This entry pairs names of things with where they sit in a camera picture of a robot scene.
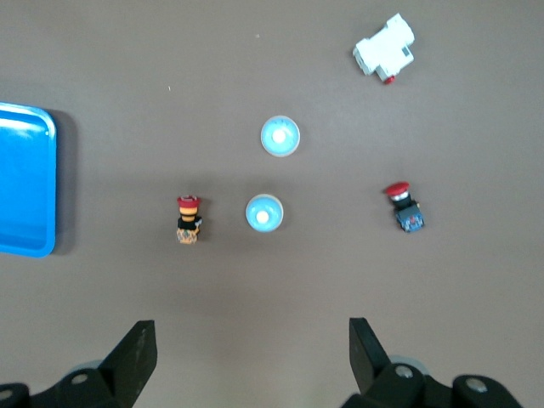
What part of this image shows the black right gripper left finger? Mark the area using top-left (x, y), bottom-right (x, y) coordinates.
top-left (0, 320), bottom-right (158, 408)

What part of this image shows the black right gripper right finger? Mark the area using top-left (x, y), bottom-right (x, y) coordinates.
top-left (339, 316), bottom-right (524, 408)

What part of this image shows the blue plastic tray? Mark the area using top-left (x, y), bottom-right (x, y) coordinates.
top-left (0, 101), bottom-right (58, 258)

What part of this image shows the red emergency button orange base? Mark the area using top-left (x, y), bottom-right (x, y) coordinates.
top-left (175, 194), bottom-right (204, 246)

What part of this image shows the white circuit breaker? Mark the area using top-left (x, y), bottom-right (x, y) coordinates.
top-left (352, 12), bottom-right (416, 85)

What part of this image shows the light blue call bell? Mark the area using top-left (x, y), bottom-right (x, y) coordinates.
top-left (245, 193), bottom-right (285, 233)
top-left (260, 115), bottom-right (301, 158)

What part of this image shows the red mushroom button blue base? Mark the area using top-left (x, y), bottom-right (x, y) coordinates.
top-left (383, 181), bottom-right (426, 234)

